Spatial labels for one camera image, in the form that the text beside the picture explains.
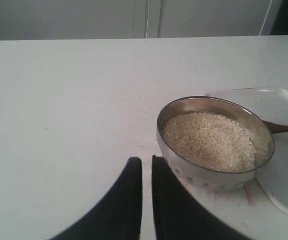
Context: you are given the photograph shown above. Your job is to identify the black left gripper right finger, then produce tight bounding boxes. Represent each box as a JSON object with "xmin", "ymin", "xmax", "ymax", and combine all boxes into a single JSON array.
[{"xmin": 152, "ymin": 155, "xmax": 236, "ymax": 240}]

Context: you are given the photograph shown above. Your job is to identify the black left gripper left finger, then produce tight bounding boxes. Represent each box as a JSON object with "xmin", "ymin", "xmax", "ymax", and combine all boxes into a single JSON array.
[{"xmin": 53, "ymin": 157, "xmax": 142, "ymax": 240}]

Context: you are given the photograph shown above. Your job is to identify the brown wooden spoon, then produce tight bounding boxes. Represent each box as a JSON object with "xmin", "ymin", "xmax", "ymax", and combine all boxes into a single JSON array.
[{"xmin": 263, "ymin": 120, "xmax": 288, "ymax": 134}]

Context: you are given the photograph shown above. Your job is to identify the steel bowl of rice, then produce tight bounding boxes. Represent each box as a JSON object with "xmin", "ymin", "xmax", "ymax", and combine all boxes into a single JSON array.
[{"xmin": 156, "ymin": 96, "xmax": 275, "ymax": 191}]

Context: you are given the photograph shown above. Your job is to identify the white rectangular tray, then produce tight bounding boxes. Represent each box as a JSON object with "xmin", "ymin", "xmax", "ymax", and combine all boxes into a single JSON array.
[{"xmin": 205, "ymin": 86, "xmax": 288, "ymax": 217}]

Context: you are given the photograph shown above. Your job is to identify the white cabinet doors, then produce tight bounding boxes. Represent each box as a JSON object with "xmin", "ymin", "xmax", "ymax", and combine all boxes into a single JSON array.
[{"xmin": 0, "ymin": 0, "xmax": 281, "ymax": 40}]

